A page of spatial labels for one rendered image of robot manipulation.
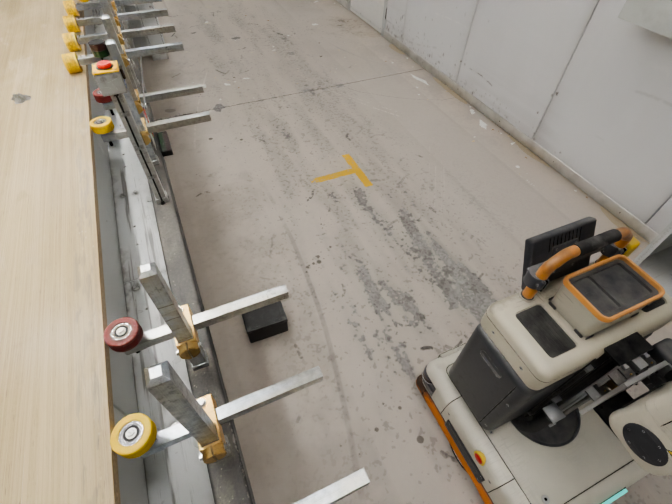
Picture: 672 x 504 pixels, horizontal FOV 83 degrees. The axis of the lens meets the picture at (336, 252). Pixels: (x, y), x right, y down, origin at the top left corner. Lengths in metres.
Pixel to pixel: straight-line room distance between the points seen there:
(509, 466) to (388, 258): 1.21
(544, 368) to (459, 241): 1.44
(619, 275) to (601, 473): 0.74
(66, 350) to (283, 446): 1.00
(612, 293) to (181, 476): 1.23
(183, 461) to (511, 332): 0.94
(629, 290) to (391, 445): 1.07
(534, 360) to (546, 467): 0.58
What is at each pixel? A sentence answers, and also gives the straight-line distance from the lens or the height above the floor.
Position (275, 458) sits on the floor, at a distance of 1.79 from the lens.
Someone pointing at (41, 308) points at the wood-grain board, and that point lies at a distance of 1.21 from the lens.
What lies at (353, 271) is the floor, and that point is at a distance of 2.19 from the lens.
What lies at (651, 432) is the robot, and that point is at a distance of 1.27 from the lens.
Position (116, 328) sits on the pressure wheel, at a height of 0.90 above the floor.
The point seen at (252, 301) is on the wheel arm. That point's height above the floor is 0.85.
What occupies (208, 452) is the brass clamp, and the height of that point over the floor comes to 0.83.
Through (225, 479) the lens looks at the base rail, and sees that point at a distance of 1.08.
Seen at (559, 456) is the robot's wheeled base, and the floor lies 0.28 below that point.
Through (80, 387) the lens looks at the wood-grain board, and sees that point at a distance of 1.04.
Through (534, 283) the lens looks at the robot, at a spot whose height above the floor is 0.90.
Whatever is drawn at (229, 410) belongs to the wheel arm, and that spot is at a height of 0.82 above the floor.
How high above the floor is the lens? 1.74
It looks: 50 degrees down
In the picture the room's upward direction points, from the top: 2 degrees clockwise
